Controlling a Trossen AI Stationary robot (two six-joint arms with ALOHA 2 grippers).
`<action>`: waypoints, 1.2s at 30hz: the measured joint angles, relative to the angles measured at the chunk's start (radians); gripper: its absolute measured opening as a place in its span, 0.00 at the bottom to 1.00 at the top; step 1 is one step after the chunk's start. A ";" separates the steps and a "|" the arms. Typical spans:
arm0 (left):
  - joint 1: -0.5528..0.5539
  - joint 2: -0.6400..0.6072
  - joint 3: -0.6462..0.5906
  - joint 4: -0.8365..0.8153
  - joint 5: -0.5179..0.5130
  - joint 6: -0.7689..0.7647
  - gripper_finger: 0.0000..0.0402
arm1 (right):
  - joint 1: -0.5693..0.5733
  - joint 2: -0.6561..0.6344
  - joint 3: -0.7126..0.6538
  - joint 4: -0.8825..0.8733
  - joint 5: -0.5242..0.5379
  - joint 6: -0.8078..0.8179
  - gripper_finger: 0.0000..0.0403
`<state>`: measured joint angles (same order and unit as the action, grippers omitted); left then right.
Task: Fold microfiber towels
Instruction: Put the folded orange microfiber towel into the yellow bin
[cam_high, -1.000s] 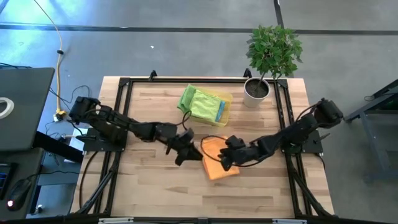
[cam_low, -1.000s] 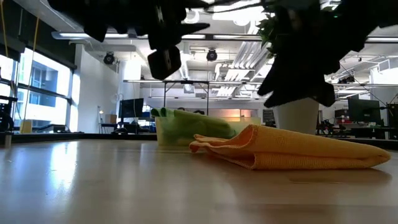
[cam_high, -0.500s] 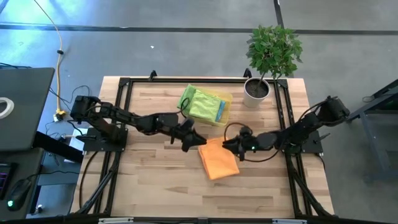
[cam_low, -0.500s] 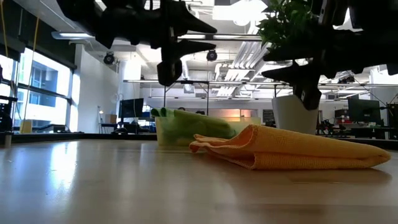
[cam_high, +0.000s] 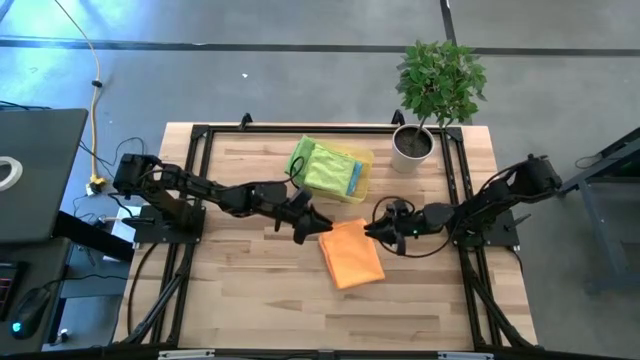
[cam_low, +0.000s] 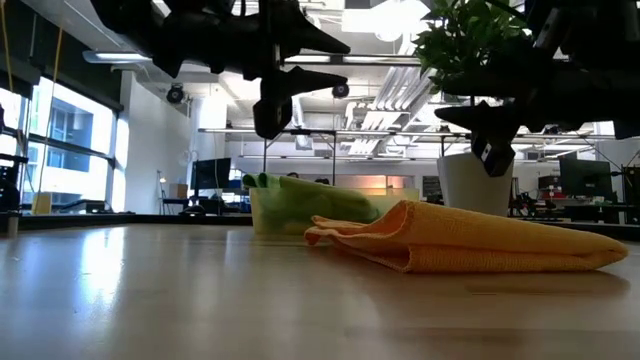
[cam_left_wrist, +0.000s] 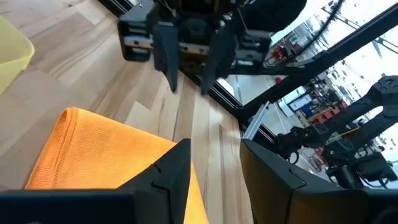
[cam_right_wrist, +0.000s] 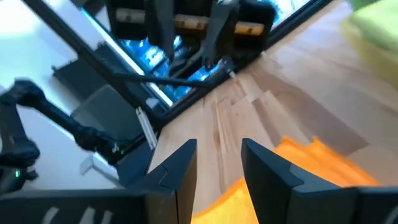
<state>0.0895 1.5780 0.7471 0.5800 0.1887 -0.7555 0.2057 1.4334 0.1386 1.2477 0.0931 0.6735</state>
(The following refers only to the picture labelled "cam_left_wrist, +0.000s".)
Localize silver aluminium frame bar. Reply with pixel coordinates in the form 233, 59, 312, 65
241, 100, 272, 141

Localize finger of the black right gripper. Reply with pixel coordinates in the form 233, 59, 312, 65
152, 21, 181, 94
200, 27, 239, 96

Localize orange microfiber towel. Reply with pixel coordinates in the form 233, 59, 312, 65
24, 106, 210, 224

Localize yellow translucent plastic bin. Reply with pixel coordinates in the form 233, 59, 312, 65
0, 14, 36, 95

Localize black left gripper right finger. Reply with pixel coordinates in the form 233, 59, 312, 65
239, 138, 370, 224

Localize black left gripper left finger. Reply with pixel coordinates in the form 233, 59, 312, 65
117, 139, 192, 224

